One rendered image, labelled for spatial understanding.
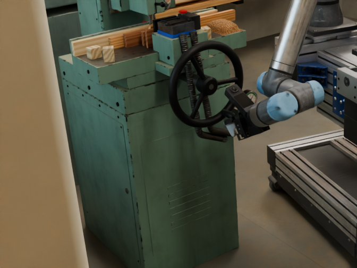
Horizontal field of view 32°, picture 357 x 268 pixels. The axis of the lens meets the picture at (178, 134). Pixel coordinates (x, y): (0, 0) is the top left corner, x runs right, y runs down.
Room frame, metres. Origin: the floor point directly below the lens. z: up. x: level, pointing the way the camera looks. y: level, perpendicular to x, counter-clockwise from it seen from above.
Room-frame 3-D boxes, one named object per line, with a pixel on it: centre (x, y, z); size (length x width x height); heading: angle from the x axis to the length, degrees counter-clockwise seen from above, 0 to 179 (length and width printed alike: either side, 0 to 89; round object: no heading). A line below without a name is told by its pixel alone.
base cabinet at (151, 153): (2.34, 0.13, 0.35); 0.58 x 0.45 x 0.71; 30
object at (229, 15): (2.28, -0.02, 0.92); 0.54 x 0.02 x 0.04; 120
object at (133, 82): (2.18, 0.03, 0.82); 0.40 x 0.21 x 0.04; 120
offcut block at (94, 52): (2.06, 0.26, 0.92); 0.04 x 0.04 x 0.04; 33
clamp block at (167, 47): (2.07, -0.03, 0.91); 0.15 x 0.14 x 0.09; 120
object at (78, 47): (2.25, 0.07, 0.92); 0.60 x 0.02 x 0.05; 120
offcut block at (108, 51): (2.01, 0.20, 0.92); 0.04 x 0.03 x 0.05; 92
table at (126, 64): (2.14, 0.01, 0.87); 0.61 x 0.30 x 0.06; 120
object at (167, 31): (2.07, -0.04, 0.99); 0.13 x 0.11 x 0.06; 120
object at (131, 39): (2.22, 0.05, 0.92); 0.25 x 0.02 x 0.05; 120
